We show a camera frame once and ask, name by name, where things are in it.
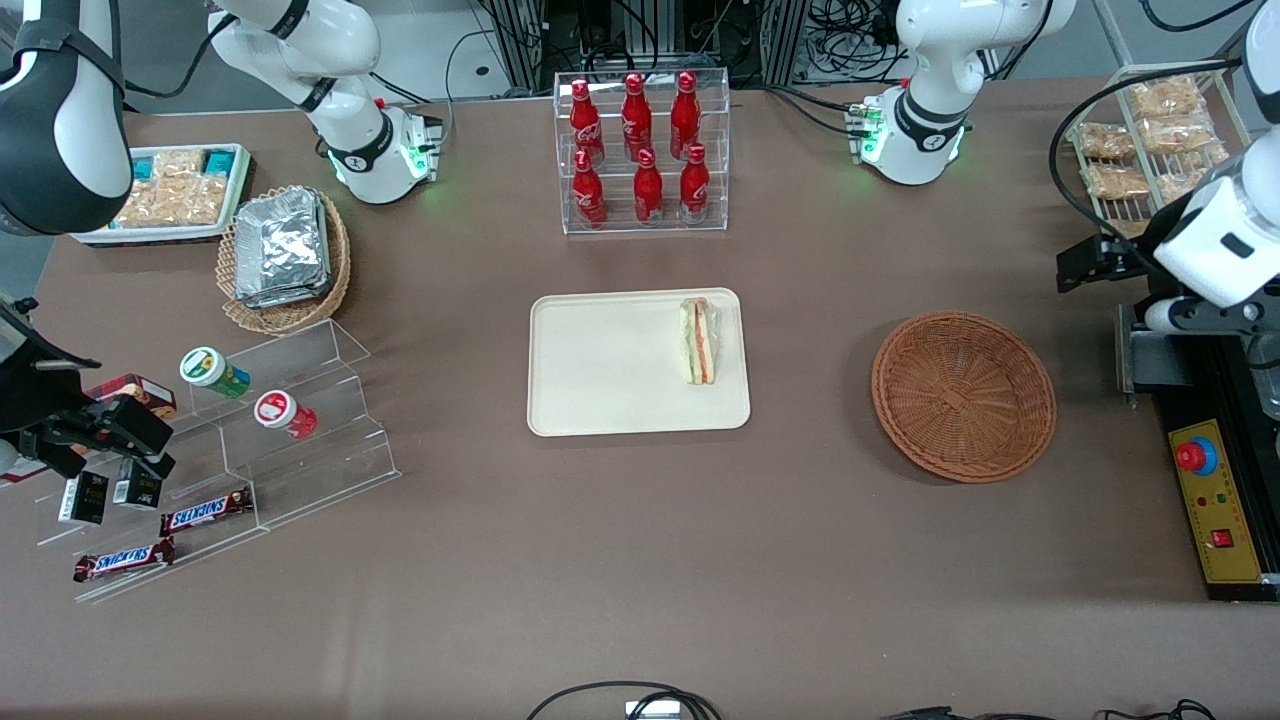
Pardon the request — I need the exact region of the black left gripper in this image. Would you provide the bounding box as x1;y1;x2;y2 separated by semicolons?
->
1058;235;1280;339

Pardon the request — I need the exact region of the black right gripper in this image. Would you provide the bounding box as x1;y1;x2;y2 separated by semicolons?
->
0;335;177;481

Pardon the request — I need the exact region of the triangle sandwich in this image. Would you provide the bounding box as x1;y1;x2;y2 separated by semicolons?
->
678;296;721;386

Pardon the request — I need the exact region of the brown round wicker basket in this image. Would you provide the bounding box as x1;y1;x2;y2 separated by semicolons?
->
870;310;1058;485

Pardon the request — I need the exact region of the white rectangular tray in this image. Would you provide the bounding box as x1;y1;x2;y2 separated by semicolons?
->
70;143;256;247

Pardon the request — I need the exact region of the light tan wicker basket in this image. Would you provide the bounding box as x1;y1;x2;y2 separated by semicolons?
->
217;185;353;336

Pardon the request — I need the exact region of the beige plastic tray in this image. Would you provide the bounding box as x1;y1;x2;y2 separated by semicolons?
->
527;288;752;438

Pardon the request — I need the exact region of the small black box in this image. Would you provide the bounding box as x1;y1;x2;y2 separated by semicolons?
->
58;470;109;526
112;458;164;511

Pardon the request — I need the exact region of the red brown snack box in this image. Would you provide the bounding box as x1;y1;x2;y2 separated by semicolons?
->
85;373;179;421

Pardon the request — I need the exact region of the Snickers chocolate bar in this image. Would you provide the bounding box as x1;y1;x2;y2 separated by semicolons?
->
160;487;254;538
72;538;177;584

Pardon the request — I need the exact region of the green capped gum bottle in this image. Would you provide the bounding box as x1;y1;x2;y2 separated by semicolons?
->
180;347;251;401

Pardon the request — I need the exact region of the black machine with yellow panel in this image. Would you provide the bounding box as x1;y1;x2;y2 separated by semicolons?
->
1115;300;1280;603

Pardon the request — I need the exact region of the red capped gum bottle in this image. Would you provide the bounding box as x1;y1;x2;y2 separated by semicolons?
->
253;390;318;441

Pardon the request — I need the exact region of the steel pan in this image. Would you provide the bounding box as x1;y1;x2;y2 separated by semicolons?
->
1245;335;1280;421

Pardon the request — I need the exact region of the clear acrylic stepped stand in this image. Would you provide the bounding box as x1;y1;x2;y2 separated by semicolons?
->
35;318;401;604

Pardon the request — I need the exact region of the silver foil pack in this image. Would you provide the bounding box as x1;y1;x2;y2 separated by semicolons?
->
235;190;331;296
240;285;334;310

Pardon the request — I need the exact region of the clear acrylic bottle rack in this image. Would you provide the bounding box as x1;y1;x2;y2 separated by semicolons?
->
553;68;731;236

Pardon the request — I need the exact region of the red cola bottle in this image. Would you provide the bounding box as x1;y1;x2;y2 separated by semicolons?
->
570;80;606;166
622;72;653;161
572;148;608;226
634;148;664;225
680;143;711;223
670;70;701;159

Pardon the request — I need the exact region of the brown table cover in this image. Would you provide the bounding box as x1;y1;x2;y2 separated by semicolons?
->
0;75;1280;720

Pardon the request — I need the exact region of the white wire rack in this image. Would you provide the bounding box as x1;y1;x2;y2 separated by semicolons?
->
1065;60;1261;269

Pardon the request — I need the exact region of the black arm base cable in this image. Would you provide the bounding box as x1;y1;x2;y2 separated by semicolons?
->
760;85;866;136

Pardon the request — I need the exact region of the black cable bundle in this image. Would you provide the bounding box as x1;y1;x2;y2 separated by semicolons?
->
808;0;906;63

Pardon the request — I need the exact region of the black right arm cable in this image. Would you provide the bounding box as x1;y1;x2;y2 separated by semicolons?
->
120;10;236;101

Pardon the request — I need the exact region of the black cable at table edge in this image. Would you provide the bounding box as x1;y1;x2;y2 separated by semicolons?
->
880;698;1216;720

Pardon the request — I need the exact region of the aluminium frame rack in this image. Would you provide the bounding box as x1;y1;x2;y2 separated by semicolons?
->
480;0;811;91

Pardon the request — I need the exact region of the black looped hub cable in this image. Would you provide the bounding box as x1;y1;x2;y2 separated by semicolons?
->
527;680;723;720

